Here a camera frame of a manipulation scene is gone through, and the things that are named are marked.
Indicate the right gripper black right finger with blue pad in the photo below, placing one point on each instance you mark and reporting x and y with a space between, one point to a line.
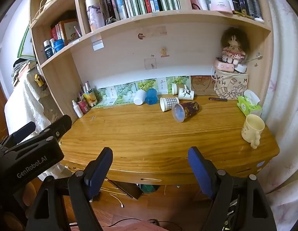
237 203

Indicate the wooden bookshelf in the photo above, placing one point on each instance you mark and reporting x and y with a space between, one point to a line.
158 49

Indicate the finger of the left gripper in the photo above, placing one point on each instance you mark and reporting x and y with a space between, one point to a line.
59 127
18 136

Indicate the printed canvas bag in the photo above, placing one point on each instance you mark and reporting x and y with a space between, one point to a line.
230 85

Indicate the yellow juice carton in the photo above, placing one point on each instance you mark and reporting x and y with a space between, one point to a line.
89 95

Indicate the white cylinder vase box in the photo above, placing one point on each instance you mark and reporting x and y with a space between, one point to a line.
94 14

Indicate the grape picture calendar cards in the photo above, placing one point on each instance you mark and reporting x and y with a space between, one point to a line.
124 94

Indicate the green tissue box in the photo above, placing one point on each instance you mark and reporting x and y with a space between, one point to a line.
249 103

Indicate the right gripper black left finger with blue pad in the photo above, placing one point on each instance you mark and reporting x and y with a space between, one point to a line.
48 211

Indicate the brown white paper cup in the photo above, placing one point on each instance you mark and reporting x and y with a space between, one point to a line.
176 87

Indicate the brown haired doll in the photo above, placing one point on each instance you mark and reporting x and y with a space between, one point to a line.
235 45

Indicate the red can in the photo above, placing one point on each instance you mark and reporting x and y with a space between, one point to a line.
83 106

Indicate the cream ceramic mug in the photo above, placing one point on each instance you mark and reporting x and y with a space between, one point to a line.
252 130

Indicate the white small bottle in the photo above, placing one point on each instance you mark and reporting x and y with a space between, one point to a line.
77 109

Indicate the grey checked paper cup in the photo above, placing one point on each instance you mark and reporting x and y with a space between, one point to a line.
167 103

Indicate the pink case on bag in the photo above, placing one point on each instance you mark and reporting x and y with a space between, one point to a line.
222 66

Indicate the black pen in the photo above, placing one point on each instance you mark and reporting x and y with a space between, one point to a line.
217 99

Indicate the blue plastic cup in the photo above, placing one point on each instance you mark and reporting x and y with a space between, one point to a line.
151 96

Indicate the brown cardboard sheet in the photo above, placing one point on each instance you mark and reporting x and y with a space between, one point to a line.
202 85

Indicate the white plastic cup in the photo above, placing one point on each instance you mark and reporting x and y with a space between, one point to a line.
139 97

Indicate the white floral curtain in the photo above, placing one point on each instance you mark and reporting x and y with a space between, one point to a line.
279 178

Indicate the panda print paper cup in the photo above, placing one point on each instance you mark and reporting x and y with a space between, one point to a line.
185 94

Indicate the dark patterned paper cup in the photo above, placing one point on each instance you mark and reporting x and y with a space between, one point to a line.
183 111

